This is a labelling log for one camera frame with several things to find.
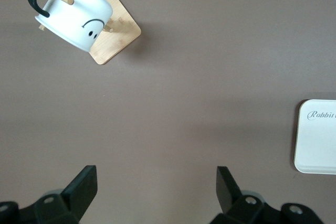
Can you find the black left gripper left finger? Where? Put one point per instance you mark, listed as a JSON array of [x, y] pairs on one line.
[[73, 203]]

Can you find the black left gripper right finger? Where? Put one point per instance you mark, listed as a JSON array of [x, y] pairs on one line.
[[236, 208]]

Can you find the cream rectangular plastic tray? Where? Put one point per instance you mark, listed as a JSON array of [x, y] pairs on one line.
[[317, 142]]

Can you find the wooden mug rack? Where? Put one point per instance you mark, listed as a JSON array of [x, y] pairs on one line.
[[119, 37]]

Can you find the brown table cover mat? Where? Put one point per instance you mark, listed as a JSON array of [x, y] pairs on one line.
[[183, 77]]

